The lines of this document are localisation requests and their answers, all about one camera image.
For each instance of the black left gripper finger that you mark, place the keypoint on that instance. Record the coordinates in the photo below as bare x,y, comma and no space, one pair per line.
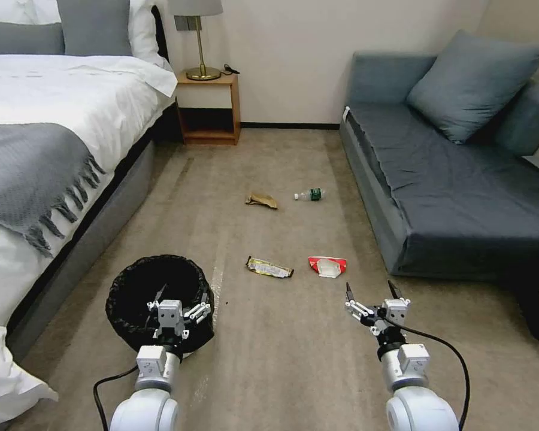
197,312
155,303

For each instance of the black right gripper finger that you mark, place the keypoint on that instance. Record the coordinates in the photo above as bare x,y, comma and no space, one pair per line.
397,292
357,310

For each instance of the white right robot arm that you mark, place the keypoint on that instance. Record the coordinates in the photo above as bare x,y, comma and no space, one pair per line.
413,395

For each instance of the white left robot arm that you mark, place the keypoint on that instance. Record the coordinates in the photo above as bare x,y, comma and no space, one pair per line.
146,406

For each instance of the black lined trash bin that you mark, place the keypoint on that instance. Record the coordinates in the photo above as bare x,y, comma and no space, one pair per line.
130,314

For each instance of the red and white carton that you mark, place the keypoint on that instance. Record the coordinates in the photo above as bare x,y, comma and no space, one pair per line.
327,266

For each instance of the flattened gold snack wrapper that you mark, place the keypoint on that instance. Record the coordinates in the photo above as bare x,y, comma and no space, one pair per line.
269,268

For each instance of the blue-grey sofa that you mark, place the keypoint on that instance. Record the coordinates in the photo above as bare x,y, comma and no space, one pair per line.
444,193

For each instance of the clear plastic bottle green label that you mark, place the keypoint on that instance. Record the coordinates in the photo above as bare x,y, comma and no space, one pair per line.
313,194

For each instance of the crumpled brown paper bag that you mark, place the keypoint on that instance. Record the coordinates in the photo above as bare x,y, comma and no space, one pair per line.
261,200

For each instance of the grey fringed throw blanket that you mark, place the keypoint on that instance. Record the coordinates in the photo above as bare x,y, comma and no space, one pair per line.
22,179

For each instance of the white sofa tag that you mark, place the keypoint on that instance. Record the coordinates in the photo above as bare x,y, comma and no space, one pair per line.
346,114

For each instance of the wooden nightstand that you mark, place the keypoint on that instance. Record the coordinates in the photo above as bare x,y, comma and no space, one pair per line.
209,107

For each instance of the blue-grey sofa back cushion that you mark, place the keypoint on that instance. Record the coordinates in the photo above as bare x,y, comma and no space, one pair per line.
532,119

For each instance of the white duvet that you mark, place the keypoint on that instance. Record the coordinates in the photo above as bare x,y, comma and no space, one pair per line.
72,99

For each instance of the square blue-grey cushion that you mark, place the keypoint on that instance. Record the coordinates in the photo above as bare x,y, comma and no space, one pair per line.
474,85

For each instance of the brass table lamp grey shade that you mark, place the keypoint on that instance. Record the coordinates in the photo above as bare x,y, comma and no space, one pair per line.
202,40

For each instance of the white pillow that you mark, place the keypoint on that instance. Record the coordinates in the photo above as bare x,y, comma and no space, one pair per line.
146,29

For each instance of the large grey pillow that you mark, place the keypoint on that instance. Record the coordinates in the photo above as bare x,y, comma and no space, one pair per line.
96,27

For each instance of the small grey pillow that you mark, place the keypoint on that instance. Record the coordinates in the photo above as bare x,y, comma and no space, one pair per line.
22,39

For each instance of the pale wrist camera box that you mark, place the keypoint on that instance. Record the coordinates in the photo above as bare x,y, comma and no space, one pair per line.
170,313
395,312

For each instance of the grey upholstered bed frame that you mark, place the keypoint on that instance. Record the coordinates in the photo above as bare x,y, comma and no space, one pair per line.
94,233

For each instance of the grey wall switch plate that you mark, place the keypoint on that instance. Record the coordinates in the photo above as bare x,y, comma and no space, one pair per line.
186,23

